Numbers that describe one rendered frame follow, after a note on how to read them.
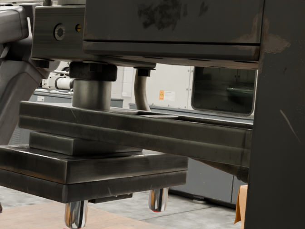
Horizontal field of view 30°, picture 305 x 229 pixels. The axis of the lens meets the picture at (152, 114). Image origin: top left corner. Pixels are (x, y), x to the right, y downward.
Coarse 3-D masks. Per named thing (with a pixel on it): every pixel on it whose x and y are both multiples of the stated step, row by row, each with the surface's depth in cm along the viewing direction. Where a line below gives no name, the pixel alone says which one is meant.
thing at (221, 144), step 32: (96, 96) 54; (32, 128) 55; (64, 128) 52; (96, 128) 50; (128, 128) 48; (160, 128) 46; (192, 128) 44; (224, 128) 42; (0, 160) 52; (32, 160) 50; (64, 160) 47; (96, 160) 50; (128, 160) 53; (160, 160) 57; (224, 160) 42; (32, 192) 50; (64, 192) 47; (96, 192) 50; (128, 192) 54; (160, 192) 59
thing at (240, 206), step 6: (240, 186) 296; (246, 186) 299; (240, 192) 293; (246, 192) 291; (240, 198) 293; (240, 204) 293; (240, 210) 294; (240, 216) 304; (234, 222) 299; (240, 228) 296
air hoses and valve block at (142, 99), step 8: (136, 72) 63; (136, 80) 63; (144, 80) 63; (136, 88) 63; (144, 88) 63; (136, 96) 63; (144, 96) 63; (136, 104) 63; (144, 104) 63; (200, 160) 58; (208, 160) 57; (216, 168) 56; (224, 168) 56; (232, 168) 55; (240, 168) 54; (248, 168) 54; (240, 176) 54
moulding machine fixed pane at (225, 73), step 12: (204, 72) 600; (216, 72) 590; (228, 72) 580; (240, 72) 571; (252, 72) 562; (204, 84) 600; (216, 84) 590; (228, 84) 580; (240, 84) 571; (252, 84) 561; (204, 96) 600; (216, 96) 590; (228, 96) 580; (240, 96) 571; (252, 96) 561; (204, 108) 600; (216, 108) 589; (228, 108) 580; (240, 108) 570
